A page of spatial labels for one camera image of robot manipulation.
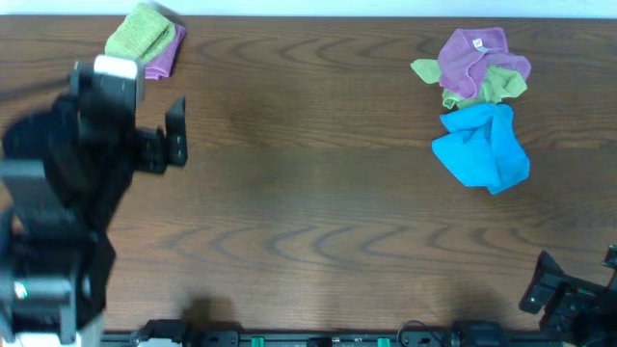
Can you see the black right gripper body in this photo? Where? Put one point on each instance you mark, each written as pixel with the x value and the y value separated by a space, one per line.
pixel 573 318

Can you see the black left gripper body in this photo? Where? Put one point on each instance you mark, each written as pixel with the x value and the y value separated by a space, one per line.
pixel 147 142

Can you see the green microfiber cloth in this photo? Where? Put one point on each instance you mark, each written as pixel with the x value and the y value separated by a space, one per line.
pixel 143 35

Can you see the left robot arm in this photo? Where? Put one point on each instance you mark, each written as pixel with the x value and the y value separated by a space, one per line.
pixel 66 169

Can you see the folded purple cloth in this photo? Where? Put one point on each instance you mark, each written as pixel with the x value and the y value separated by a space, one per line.
pixel 161 66

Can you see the blue microfiber cloth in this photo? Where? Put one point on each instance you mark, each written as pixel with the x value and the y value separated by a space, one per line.
pixel 481 148

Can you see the crumpled olive green cloth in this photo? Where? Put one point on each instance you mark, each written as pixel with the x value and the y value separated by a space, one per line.
pixel 499 83

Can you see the crumpled purple cloth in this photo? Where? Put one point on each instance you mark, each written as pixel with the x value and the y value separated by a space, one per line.
pixel 466 56

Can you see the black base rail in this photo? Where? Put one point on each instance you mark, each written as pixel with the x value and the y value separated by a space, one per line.
pixel 411 334

